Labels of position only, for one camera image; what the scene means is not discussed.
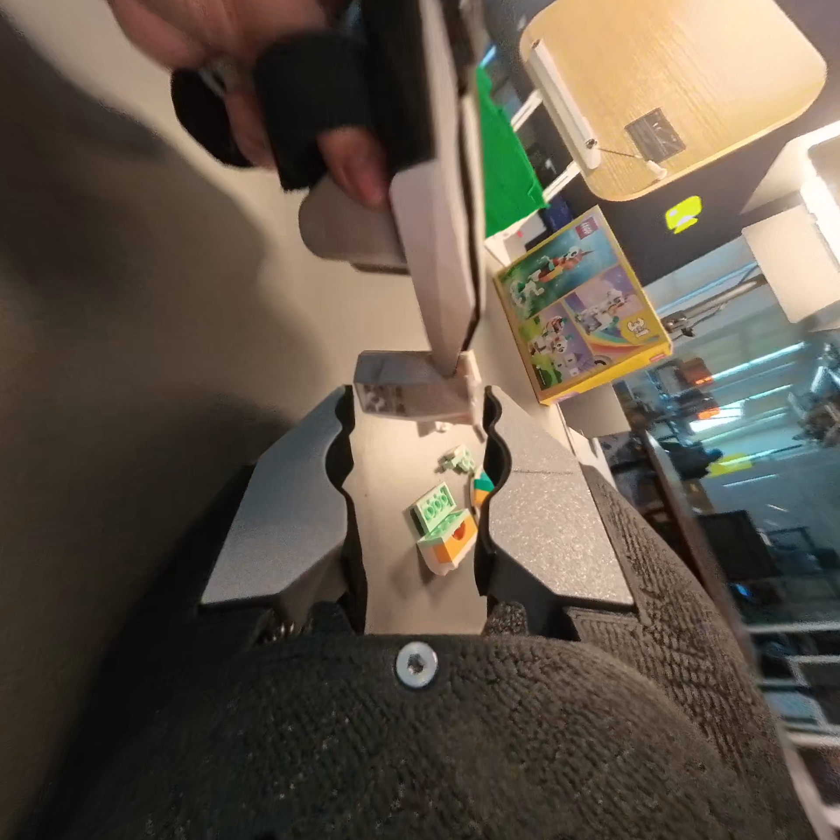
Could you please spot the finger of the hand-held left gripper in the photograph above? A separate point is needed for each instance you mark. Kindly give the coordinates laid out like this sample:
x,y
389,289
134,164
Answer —
x,y
433,262
479,229

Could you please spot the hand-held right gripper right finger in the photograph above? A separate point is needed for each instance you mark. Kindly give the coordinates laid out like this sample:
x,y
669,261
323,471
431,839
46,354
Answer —
x,y
551,525

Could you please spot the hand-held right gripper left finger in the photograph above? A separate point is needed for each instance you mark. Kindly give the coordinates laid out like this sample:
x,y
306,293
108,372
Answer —
x,y
282,518

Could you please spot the rainbow lego model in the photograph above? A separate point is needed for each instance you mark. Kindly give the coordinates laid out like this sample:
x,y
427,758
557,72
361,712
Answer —
x,y
482,489

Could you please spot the orange white lego brick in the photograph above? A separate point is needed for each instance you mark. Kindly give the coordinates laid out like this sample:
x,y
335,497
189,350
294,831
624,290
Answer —
x,y
446,554

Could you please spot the light green lego clip piece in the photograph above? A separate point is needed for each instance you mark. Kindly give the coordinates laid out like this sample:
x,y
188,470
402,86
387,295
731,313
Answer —
x,y
459,459

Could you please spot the light green lego plate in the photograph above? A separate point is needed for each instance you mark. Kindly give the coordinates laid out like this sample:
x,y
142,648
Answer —
x,y
433,506

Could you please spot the colourful lego box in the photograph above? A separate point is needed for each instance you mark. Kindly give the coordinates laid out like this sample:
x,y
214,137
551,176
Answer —
x,y
577,308

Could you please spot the person's left hand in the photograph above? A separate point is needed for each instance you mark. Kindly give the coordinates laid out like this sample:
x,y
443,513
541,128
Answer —
x,y
197,29

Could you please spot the large green plastic bin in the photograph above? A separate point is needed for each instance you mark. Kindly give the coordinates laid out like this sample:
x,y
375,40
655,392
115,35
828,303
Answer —
x,y
505,164

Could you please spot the yellow sign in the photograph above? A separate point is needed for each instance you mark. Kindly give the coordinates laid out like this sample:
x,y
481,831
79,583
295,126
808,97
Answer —
x,y
682,213

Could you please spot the light wood panel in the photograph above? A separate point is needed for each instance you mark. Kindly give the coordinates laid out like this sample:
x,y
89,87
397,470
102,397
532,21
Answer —
x,y
695,65

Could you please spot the white cabinet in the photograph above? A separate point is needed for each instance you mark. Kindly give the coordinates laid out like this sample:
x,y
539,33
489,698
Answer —
x,y
794,249

